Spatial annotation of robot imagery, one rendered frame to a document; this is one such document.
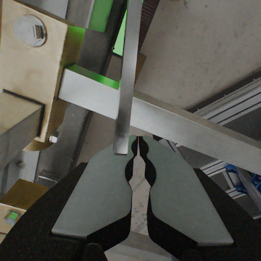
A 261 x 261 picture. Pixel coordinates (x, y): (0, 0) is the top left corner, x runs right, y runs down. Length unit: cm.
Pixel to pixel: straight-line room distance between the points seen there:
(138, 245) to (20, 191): 22
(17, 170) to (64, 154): 24
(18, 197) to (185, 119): 26
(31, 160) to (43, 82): 42
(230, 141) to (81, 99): 16
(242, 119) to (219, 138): 81
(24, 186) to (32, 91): 19
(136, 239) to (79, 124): 24
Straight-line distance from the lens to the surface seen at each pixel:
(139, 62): 94
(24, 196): 33
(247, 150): 23
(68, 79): 17
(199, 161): 106
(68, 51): 17
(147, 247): 37
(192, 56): 105
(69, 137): 38
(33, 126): 18
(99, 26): 27
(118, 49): 31
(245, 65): 117
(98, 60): 32
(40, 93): 18
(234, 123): 101
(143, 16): 31
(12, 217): 32
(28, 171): 61
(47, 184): 44
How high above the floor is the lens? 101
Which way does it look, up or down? 62 degrees down
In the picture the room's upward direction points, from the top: 175 degrees counter-clockwise
